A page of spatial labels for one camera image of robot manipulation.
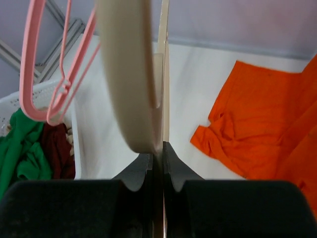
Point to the thin pink wire hanger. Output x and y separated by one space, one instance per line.
60 101

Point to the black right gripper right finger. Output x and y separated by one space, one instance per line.
175 174

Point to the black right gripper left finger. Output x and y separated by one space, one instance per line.
133 216

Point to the green t shirt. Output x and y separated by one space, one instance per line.
21 155

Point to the orange t shirt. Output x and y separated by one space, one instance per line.
263 126

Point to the beige t shirt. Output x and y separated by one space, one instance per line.
69 138

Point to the maroon t shirt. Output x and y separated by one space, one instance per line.
57 151

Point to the thick pink plastic hanger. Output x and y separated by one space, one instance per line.
28 58

